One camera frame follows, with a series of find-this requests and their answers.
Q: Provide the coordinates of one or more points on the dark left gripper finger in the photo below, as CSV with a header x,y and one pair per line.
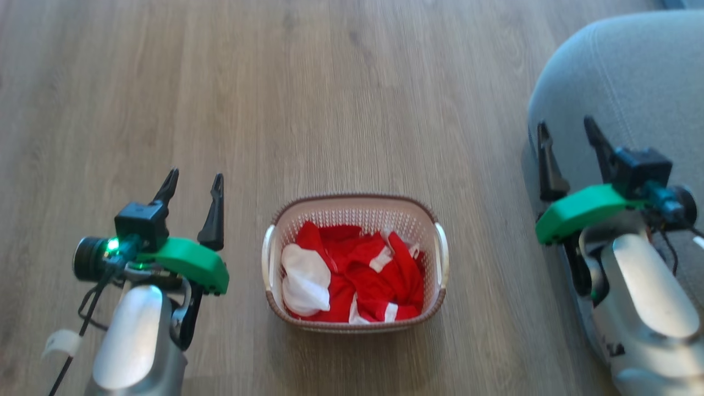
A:
x,y
166,191
213,220

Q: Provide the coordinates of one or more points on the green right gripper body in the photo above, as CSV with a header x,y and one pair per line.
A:
x,y
583,212

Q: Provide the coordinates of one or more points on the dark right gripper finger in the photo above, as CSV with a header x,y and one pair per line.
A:
x,y
549,165
599,147

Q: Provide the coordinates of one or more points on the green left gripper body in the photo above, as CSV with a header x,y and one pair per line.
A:
x,y
192,263

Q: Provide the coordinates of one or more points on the red and white garment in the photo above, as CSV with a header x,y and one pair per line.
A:
x,y
363,275

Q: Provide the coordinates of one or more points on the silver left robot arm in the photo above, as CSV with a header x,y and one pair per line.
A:
x,y
135,341

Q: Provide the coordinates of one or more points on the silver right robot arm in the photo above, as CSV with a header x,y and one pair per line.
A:
x,y
643,291

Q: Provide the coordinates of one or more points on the white brown-rimmed laundry basket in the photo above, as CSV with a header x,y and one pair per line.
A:
x,y
357,212

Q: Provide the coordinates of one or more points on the grey fabric sofa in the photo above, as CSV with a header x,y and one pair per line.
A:
x,y
621,71

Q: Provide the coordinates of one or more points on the blue-grey furniture piece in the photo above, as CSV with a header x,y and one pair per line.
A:
x,y
682,3

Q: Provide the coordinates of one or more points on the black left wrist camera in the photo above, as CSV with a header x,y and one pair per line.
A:
x,y
137,228

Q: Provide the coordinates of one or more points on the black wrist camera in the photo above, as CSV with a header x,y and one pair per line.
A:
x,y
643,170
137,228

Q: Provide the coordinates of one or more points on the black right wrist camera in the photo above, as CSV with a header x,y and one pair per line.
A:
x,y
643,170

